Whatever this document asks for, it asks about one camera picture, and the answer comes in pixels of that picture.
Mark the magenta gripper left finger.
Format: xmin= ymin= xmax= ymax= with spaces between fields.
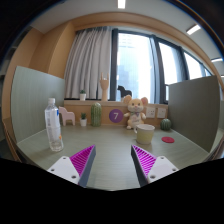
xmin=48 ymin=145 xmax=96 ymax=187

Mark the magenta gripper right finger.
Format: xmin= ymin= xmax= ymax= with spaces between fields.
xmin=131 ymin=145 xmax=178 ymax=187

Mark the clear plastic water bottle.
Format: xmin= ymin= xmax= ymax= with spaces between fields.
xmin=45 ymin=98 xmax=64 ymax=152

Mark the red round coaster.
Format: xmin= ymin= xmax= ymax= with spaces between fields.
xmin=161 ymin=136 xmax=175 ymax=143

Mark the pale yellow paper cup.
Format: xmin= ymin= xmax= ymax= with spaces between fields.
xmin=134 ymin=124 xmax=155 ymax=145

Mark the round green cactus ornament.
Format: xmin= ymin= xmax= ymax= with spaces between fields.
xmin=160 ymin=119 xmax=172 ymax=131

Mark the small potted plant on desk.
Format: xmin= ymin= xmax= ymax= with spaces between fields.
xmin=80 ymin=112 xmax=87 ymax=127

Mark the pink wooden horse figure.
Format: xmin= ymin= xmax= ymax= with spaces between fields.
xmin=59 ymin=107 xmax=75 ymax=125

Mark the yellow plush mouse toy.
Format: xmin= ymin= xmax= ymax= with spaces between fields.
xmin=124 ymin=95 xmax=148 ymax=129

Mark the purple number seven sign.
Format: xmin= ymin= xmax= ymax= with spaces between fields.
xmin=109 ymin=109 xmax=123 ymax=123

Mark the small potted plant on shelf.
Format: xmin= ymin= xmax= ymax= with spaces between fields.
xmin=80 ymin=90 xmax=86 ymax=101

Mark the right green desk partition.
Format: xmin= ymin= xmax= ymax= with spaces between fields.
xmin=168 ymin=76 xmax=220 ymax=152

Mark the green desk partition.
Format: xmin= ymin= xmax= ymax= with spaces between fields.
xmin=168 ymin=76 xmax=220 ymax=152
xmin=11 ymin=66 xmax=64 ymax=142

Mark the black horse figure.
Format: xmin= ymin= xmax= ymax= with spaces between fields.
xmin=117 ymin=85 xmax=132 ymax=98

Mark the wooden hand sculpture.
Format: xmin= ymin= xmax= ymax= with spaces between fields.
xmin=100 ymin=76 xmax=109 ymax=101

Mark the left green desk partition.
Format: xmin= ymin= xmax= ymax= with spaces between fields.
xmin=11 ymin=66 xmax=64 ymax=142

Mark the grey white curtain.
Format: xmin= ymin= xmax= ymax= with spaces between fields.
xmin=64 ymin=26 xmax=112 ymax=99

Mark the white wall socket right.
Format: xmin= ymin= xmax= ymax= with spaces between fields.
xmin=157 ymin=108 xmax=166 ymax=118

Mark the white wall socket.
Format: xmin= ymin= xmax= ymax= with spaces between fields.
xmin=157 ymin=108 xmax=166 ymax=118
xmin=146 ymin=107 xmax=155 ymax=118

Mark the white wall socket left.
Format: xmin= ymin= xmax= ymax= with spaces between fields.
xmin=146 ymin=107 xmax=155 ymax=118

